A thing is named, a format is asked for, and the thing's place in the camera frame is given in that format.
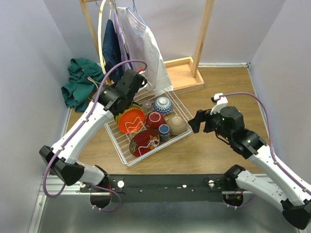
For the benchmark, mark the red floral oval plate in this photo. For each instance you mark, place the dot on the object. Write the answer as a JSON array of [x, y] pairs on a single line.
[[144, 142]]

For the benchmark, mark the green hoodie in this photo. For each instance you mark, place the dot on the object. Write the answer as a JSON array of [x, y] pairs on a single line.
[[84, 78]]

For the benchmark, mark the beige ceramic bowl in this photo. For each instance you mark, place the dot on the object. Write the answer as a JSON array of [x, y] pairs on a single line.
[[177, 125]]

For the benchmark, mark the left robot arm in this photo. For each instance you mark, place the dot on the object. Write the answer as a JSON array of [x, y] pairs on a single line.
[[62, 156]]

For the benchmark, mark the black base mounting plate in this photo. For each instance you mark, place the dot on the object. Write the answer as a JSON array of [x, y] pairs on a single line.
[[175, 188]]

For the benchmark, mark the clear glass cup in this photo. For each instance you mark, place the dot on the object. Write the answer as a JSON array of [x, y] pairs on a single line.
[[147, 106]]

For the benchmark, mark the lime green plate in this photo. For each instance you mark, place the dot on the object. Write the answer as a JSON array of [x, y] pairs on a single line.
[[129, 115]]

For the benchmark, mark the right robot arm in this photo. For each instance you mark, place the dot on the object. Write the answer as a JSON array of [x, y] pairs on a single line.
[[290, 193]]

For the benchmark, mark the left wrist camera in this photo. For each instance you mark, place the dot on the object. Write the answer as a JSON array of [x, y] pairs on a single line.
[[144, 82]]

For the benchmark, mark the red bowl upside down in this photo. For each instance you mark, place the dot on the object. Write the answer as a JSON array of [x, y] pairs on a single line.
[[154, 120]]

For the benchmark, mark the wooden clothes rack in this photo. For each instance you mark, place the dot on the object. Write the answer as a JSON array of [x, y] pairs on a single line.
[[183, 72]]

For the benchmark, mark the white t-shirt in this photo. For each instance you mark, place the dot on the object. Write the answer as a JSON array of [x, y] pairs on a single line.
[[143, 46]]

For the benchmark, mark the aluminium frame rail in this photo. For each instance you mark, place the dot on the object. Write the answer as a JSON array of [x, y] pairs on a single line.
[[41, 198]]

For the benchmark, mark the blue wire hanger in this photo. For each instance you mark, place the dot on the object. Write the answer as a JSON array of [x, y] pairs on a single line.
[[135, 14]]

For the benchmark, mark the lavender shirt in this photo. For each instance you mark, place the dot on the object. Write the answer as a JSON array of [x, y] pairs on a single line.
[[124, 55]]

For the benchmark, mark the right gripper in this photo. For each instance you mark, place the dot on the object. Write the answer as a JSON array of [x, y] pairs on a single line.
[[202, 115]]

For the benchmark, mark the dark blue cup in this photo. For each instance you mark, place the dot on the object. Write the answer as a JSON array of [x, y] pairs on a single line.
[[164, 132]]

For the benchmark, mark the blue white patterned bowl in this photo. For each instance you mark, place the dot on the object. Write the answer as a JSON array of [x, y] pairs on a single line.
[[163, 105]]

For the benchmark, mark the white wire dish rack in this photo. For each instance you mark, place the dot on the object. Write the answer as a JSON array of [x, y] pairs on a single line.
[[121, 140]]

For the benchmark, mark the navy blue garment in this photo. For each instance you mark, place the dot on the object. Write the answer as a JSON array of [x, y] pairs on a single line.
[[111, 49]]

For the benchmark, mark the orange plate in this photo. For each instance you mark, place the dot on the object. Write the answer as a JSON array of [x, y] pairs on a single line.
[[133, 126]]

